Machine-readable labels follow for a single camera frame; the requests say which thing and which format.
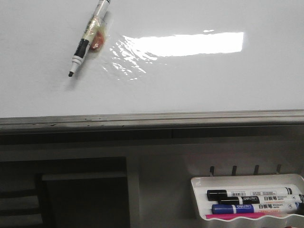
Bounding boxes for black whiteboard marker with tape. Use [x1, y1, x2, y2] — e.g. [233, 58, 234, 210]
[68, 0, 111, 77]

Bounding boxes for white whiteboard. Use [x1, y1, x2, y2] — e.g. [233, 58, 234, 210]
[0, 0, 304, 133]

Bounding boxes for white plastic marker tray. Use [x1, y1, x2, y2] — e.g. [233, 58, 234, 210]
[190, 174, 304, 228]

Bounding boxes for orange magnet taped to marker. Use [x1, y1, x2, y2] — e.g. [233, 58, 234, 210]
[90, 32, 105, 51]

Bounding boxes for black capped marker top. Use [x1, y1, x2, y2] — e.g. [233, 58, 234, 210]
[207, 187, 294, 201]

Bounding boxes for black capped marker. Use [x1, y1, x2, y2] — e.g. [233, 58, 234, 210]
[207, 187, 294, 201]
[218, 194, 304, 205]

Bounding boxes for blue capped marker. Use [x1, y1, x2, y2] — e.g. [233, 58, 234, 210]
[212, 202, 304, 214]

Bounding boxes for pink marker in tray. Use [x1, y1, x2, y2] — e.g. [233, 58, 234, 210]
[205, 212, 283, 220]

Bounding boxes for black capped marker middle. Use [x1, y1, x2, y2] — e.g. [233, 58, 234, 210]
[218, 194, 304, 205]

